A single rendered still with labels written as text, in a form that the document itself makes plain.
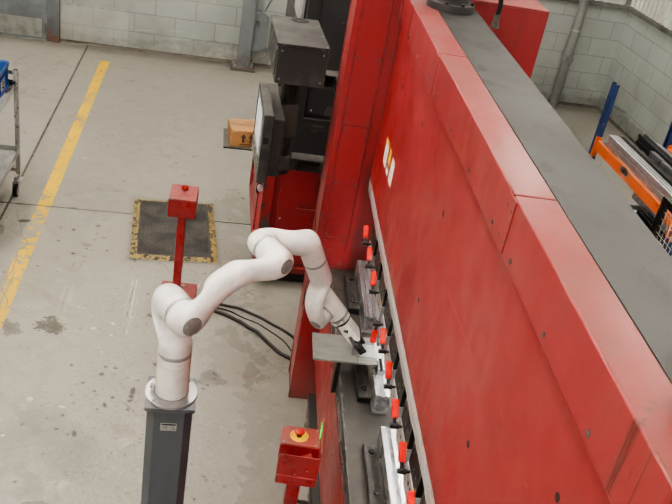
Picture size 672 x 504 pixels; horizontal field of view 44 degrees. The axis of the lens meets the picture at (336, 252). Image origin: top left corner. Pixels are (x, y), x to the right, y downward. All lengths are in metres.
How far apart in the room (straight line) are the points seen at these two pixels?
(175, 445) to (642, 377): 2.13
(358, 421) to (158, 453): 0.77
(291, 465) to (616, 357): 2.03
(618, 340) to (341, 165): 2.69
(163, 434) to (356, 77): 1.78
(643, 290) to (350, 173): 2.54
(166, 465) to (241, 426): 1.31
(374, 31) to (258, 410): 2.12
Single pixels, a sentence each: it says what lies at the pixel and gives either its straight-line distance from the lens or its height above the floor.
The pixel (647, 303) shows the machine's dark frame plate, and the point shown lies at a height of 2.30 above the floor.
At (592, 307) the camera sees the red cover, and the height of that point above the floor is 2.30.
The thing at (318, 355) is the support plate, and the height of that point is 1.00.
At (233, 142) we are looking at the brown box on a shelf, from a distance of 5.13.
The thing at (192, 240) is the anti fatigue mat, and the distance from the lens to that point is 6.03.
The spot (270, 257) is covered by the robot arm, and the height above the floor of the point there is 1.55.
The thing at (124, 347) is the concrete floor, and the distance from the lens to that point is 4.97.
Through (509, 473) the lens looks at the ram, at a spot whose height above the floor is 1.86.
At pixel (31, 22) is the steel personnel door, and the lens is 10.09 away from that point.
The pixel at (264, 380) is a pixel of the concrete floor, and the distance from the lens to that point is 4.81.
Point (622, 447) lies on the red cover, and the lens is 1.30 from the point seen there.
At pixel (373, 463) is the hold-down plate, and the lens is 3.10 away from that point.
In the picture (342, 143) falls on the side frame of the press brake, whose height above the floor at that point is 1.56.
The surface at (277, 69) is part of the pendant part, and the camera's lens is 3.94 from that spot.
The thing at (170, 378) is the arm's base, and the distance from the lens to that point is 3.00.
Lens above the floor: 3.01
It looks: 29 degrees down
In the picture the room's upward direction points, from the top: 11 degrees clockwise
